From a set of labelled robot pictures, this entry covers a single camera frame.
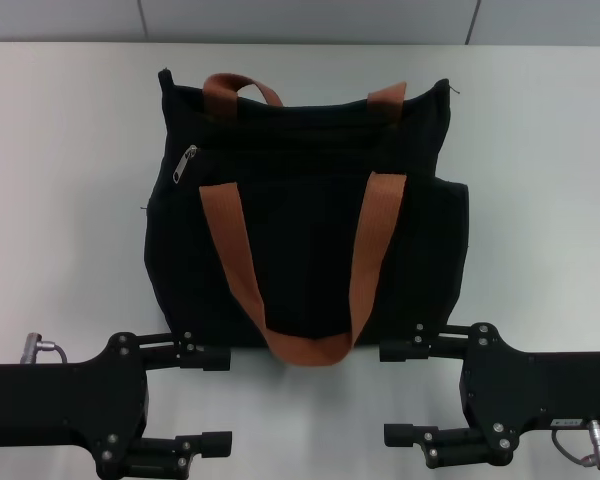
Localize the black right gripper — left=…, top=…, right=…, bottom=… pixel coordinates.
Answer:
left=378, top=322, right=600, bottom=470

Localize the black canvas bag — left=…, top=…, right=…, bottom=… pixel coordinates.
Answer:
left=142, top=67, right=470, bottom=369

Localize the silver zipper pull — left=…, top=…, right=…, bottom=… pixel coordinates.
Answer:
left=171, top=144, right=200, bottom=187

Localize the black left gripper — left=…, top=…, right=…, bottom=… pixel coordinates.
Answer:
left=0, top=329, right=233, bottom=480

